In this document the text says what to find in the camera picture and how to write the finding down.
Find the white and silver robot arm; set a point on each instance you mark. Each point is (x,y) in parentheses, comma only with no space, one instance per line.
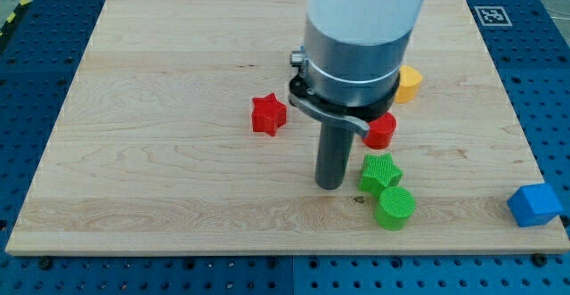
(354,48)

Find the red star block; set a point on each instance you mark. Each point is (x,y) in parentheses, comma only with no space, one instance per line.
(268,114)

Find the green star block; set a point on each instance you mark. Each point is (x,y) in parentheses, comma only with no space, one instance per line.
(378,173)

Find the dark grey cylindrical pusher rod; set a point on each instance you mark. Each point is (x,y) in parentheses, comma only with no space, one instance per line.
(334,147)

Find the black clamp with silver lever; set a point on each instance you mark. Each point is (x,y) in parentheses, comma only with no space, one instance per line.
(352,119)

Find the red cylinder block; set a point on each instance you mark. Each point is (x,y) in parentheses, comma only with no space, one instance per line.
(381,132)

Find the light wooden board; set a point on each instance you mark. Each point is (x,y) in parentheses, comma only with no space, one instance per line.
(153,153)

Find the green cylinder block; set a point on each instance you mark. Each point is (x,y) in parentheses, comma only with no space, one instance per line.
(394,208)

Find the yellow heart block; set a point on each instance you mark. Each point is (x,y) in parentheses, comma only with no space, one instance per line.
(410,81)

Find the white fiducial marker tag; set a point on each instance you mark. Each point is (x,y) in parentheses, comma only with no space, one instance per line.
(492,16)

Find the blue cube block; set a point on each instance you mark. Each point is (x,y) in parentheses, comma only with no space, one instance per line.
(534,204)

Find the yellow black hazard tape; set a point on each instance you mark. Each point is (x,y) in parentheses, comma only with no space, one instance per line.
(14,18)

